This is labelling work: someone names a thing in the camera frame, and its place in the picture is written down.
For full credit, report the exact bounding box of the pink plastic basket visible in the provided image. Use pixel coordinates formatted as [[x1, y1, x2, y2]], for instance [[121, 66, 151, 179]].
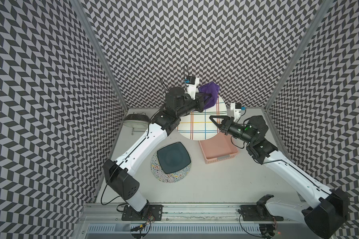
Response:
[[199, 132, 238, 164]]

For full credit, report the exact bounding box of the aluminium corner post right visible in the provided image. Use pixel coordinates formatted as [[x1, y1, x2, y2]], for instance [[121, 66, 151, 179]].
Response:
[[264, 0, 334, 110]]

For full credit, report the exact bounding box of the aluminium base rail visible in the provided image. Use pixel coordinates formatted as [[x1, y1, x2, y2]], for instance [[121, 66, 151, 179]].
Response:
[[83, 202, 312, 223]]

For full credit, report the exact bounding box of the dark plate behind rack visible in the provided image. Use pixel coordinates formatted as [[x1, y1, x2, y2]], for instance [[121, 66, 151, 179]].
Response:
[[124, 114, 150, 122]]

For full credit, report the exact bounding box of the colourful squiggle pattern plate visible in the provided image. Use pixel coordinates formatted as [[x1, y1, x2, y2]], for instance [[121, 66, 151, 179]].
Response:
[[151, 152, 192, 183]]

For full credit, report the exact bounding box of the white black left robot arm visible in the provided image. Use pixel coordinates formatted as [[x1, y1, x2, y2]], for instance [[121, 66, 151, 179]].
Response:
[[103, 87, 211, 216]]

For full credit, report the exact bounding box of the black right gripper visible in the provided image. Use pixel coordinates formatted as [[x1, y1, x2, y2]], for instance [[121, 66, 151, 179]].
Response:
[[208, 115, 255, 144]]

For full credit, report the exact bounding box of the plaid striped round plate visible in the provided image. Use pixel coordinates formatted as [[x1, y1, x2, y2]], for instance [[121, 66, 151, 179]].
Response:
[[177, 96, 227, 141]]

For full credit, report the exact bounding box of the aluminium corner post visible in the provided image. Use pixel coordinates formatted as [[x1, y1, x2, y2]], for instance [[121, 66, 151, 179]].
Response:
[[70, 0, 129, 111], [264, 0, 334, 110]]

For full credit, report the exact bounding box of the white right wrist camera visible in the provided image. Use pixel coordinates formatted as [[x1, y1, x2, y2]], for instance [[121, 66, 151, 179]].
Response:
[[230, 103, 246, 122]]

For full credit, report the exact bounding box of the aluminium corner post left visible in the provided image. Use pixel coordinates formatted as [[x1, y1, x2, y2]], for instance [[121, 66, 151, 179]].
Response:
[[70, 0, 129, 111]]

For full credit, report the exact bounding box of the purple microfibre cloth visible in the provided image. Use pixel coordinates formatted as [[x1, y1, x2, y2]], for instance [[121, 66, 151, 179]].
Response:
[[198, 82, 220, 110]]

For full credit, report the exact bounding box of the dark teal square plate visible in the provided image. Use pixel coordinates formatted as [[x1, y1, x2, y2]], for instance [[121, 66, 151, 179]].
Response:
[[157, 142, 191, 174]]

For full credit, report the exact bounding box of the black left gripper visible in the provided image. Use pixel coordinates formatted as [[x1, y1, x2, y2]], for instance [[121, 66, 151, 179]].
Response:
[[176, 93, 209, 118]]

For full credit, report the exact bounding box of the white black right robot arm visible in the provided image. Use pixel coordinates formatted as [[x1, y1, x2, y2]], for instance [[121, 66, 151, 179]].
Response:
[[210, 116, 349, 239]]

